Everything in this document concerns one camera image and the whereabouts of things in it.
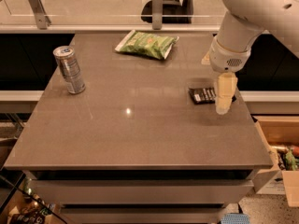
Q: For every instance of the cardboard box with items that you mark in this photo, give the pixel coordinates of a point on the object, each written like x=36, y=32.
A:
x=280, y=135

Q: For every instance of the lower grey drawer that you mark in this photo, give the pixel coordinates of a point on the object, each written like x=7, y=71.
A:
x=142, y=215

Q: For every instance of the grey drawer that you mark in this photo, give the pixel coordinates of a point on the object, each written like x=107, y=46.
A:
x=142, y=191
x=142, y=215

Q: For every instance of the left metal railing bracket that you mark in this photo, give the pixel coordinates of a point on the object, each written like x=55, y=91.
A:
x=41, y=17

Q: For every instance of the green chip bag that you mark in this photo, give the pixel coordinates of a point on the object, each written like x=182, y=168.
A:
x=147, y=44

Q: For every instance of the bin with snacks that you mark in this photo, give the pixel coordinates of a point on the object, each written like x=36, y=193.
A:
x=26, y=207

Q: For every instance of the black rxbar chocolate bar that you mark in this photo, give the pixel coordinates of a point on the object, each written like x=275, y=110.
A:
x=202, y=96

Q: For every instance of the middle metal railing bracket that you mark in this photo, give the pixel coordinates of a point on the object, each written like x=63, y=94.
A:
x=157, y=14

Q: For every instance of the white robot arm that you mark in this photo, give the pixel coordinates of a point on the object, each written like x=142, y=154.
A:
x=243, y=22

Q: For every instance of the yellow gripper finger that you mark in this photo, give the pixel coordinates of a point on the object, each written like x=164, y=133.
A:
x=205, y=59
x=225, y=87

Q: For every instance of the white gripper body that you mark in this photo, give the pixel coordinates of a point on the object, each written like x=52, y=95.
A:
x=226, y=61

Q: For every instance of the silver redbull can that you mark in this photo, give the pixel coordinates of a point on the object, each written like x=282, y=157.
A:
x=67, y=62

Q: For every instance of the metal railing bracket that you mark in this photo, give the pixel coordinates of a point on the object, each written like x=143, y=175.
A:
x=41, y=17
x=157, y=14

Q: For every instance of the upper grey drawer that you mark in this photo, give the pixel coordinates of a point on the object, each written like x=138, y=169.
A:
x=142, y=191

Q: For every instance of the black office chair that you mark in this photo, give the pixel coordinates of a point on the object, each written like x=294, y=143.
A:
x=177, y=11

